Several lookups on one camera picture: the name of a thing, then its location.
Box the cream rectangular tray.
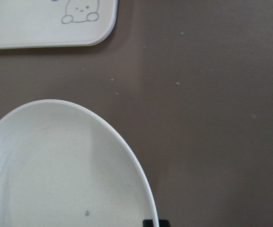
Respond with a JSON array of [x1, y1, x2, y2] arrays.
[[0, 0, 118, 50]]

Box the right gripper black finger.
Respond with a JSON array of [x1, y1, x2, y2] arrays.
[[143, 219, 170, 227]]

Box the white round plate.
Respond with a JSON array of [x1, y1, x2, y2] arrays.
[[0, 99, 159, 227]]

